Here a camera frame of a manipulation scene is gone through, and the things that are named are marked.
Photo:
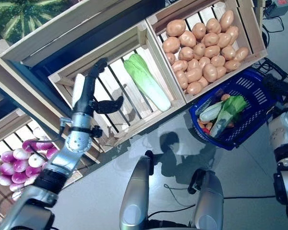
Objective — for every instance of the grey box red label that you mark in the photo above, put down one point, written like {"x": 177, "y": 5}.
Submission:
{"x": 282, "y": 10}

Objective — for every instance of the green striped pumpkin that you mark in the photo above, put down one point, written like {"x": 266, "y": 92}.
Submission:
{"x": 21, "y": 16}

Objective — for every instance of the wide wooden crate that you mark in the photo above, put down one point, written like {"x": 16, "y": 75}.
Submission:
{"x": 50, "y": 31}

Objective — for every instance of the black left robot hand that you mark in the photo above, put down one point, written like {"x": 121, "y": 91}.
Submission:
{"x": 87, "y": 95}

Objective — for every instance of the blue plastic shopping basket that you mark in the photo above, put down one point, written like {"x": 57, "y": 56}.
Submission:
{"x": 254, "y": 103}

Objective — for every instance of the tall wooden display shelf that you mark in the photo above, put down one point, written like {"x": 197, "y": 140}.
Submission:
{"x": 9, "y": 83}

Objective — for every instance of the silver right robot leg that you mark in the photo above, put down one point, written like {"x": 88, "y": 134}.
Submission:
{"x": 208, "y": 198}

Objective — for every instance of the purple white onion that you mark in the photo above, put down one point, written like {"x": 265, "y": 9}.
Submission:
{"x": 20, "y": 165}
{"x": 31, "y": 171}
{"x": 7, "y": 156}
{"x": 28, "y": 145}
{"x": 18, "y": 177}
{"x": 7, "y": 169}
{"x": 4, "y": 180}
{"x": 30, "y": 181}
{"x": 16, "y": 195}
{"x": 39, "y": 133}
{"x": 36, "y": 160}
{"x": 44, "y": 145}
{"x": 51, "y": 152}
{"x": 21, "y": 153}
{"x": 15, "y": 187}

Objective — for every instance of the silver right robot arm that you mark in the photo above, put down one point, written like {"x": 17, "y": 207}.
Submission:
{"x": 285, "y": 129}

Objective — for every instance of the black round base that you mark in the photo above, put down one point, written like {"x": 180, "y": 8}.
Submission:
{"x": 265, "y": 38}

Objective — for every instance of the napa cabbage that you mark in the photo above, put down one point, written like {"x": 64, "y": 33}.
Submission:
{"x": 146, "y": 81}
{"x": 210, "y": 112}
{"x": 230, "y": 107}

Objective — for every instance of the small orange round vegetable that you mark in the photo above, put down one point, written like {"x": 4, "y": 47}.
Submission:
{"x": 201, "y": 124}
{"x": 225, "y": 97}

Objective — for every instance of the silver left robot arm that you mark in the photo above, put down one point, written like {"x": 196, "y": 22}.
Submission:
{"x": 76, "y": 141}

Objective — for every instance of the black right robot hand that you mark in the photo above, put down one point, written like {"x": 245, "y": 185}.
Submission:
{"x": 278, "y": 86}

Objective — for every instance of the silver robot leg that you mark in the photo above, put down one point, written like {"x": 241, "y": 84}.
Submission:
{"x": 134, "y": 191}
{"x": 208, "y": 198}

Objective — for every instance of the silver left robot leg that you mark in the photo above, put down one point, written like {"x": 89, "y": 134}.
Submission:
{"x": 134, "y": 191}

